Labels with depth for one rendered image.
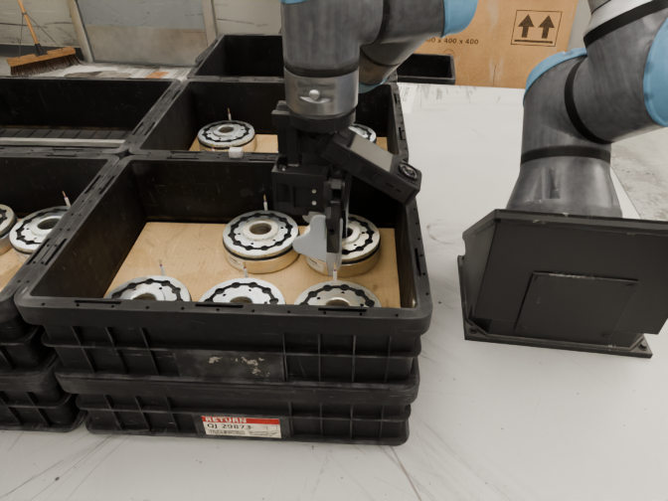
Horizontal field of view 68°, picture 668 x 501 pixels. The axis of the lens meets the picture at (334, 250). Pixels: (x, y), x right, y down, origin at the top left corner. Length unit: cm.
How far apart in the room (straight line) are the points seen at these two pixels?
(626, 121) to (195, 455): 64
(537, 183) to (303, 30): 38
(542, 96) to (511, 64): 281
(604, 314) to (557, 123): 26
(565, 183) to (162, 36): 367
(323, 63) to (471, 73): 306
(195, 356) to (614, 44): 56
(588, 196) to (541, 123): 12
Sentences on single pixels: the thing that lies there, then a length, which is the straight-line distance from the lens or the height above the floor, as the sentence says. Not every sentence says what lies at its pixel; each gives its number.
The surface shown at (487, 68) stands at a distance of 354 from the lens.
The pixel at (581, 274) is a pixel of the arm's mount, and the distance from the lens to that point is 71.
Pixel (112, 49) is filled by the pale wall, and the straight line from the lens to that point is 436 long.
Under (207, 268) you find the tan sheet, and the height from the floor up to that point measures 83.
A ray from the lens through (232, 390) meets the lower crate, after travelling 56.
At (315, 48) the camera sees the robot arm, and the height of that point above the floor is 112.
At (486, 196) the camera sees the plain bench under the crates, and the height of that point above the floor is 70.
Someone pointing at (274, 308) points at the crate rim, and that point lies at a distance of 47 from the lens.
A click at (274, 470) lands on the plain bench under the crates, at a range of 64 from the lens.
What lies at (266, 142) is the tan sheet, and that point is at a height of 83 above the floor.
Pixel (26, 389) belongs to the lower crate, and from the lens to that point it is 66.
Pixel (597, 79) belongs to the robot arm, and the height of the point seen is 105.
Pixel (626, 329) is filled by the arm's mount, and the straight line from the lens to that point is 80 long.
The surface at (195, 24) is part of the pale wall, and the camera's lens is 401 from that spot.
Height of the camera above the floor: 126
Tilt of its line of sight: 39 degrees down
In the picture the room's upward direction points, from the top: straight up
